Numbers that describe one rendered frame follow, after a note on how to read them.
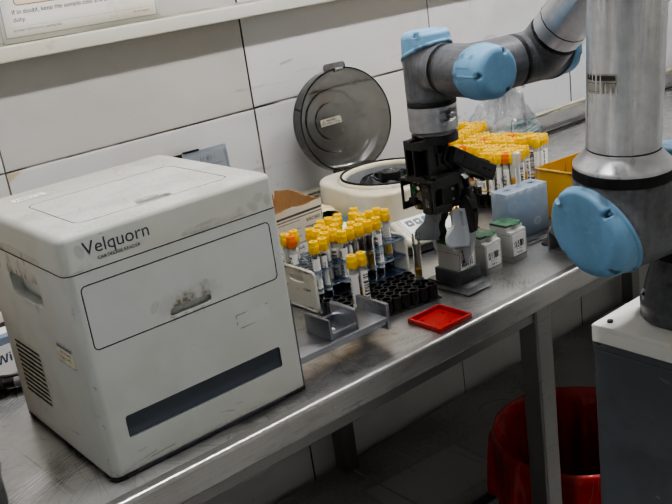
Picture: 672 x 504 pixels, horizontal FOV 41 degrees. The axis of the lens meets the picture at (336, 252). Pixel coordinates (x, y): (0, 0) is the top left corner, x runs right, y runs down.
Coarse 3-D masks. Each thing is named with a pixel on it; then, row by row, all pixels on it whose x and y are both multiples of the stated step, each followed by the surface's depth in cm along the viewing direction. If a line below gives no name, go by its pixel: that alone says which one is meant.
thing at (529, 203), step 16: (496, 192) 158; (512, 192) 156; (528, 192) 158; (544, 192) 160; (496, 208) 158; (512, 208) 157; (528, 208) 159; (544, 208) 161; (528, 224) 160; (544, 224) 162; (528, 240) 159
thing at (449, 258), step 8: (440, 248) 143; (448, 248) 142; (456, 248) 141; (440, 256) 144; (448, 256) 142; (456, 256) 141; (472, 256) 143; (440, 264) 144; (448, 264) 143; (456, 264) 141; (464, 264) 142; (472, 264) 143
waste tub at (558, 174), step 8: (560, 160) 173; (568, 160) 175; (536, 168) 169; (544, 168) 171; (552, 168) 172; (560, 168) 174; (568, 168) 175; (536, 176) 170; (544, 176) 169; (552, 176) 167; (560, 176) 165; (568, 176) 164; (552, 184) 168; (560, 184) 166; (568, 184) 164; (552, 192) 168; (560, 192) 166; (552, 200) 169
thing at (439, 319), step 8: (440, 304) 137; (424, 312) 135; (432, 312) 136; (440, 312) 136; (448, 312) 135; (456, 312) 135; (464, 312) 133; (408, 320) 134; (416, 320) 133; (424, 320) 134; (432, 320) 133; (440, 320) 133; (448, 320) 133; (456, 320) 131; (464, 320) 132; (424, 328) 131; (432, 328) 130; (440, 328) 129; (448, 328) 130
